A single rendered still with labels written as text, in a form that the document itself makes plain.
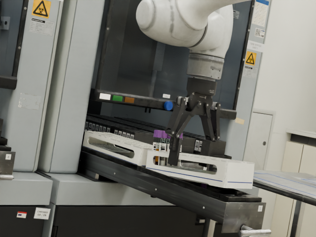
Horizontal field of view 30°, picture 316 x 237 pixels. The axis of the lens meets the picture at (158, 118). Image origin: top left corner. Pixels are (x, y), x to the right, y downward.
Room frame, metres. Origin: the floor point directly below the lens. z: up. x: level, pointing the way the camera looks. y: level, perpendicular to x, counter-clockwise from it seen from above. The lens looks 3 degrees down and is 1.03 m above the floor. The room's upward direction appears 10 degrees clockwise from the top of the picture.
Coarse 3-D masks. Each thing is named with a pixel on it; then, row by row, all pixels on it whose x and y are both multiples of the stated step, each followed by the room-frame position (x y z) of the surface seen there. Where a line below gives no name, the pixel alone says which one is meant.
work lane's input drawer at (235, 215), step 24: (96, 168) 1.70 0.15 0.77; (120, 168) 1.61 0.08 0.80; (144, 168) 1.55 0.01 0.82; (144, 192) 1.52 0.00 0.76; (168, 192) 1.45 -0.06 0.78; (192, 192) 1.38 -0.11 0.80; (216, 192) 1.34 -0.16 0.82; (240, 192) 1.36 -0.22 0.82; (216, 216) 1.31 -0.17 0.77; (240, 216) 1.33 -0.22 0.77
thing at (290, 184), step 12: (216, 168) 1.80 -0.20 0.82; (264, 180) 1.69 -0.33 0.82; (276, 180) 1.73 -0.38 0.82; (288, 180) 1.78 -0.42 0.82; (300, 180) 1.84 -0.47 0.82; (312, 180) 1.89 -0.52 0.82; (276, 192) 1.60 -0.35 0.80; (288, 192) 1.57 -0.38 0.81; (300, 192) 1.56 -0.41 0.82; (312, 192) 1.60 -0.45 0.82; (300, 204) 2.05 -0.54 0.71; (312, 204) 1.50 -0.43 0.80; (300, 216) 2.05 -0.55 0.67; (204, 228) 1.80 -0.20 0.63; (300, 228) 2.06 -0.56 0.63
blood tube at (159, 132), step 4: (156, 132) 1.55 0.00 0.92; (160, 132) 1.54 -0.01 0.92; (156, 136) 1.54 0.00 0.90; (160, 136) 1.54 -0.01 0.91; (156, 140) 1.54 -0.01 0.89; (160, 140) 1.54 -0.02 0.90; (156, 144) 1.54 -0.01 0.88; (160, 144) 1.54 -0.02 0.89; (156, 148) 1.54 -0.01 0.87; (160, 148) 1.54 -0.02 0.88; (156, 156) 1.54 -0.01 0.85; (156, 160) 1.54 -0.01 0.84; (156, 164) 1.53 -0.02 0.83
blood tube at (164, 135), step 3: (162, 132) 1.55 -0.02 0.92; (162, 135) 1.55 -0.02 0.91; (165, 135) 1.55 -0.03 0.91; (162, 138) 1.55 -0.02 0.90; (165, 138) 1.55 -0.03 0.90; (162, 141) 1.55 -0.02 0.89; (165, 141) 1.55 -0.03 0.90; (162, 144) 1.55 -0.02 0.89; (165, 144) 1.55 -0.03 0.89; (162, 147) 1.55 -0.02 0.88; (165, 147) 1.55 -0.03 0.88; (162, 150) 1.55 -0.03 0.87; (165, 150) 1.55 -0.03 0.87; (162, 159) 1.55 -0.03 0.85; (162, 162) 1.55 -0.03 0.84; (162, 165) 1.55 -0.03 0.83
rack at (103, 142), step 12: (96, 132) 1.82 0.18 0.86; (84, 144) 1.80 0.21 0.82; (96, 144) 1.81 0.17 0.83; (108, 144) 1.85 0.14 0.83; (120, 144) 1.65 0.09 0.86; (132, 144) 1.64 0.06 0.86; (144, 144) 1.69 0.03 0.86; (120, 156) 1.65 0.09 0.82; (132, 156) 1.76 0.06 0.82; (144, 156) 1.59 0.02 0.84
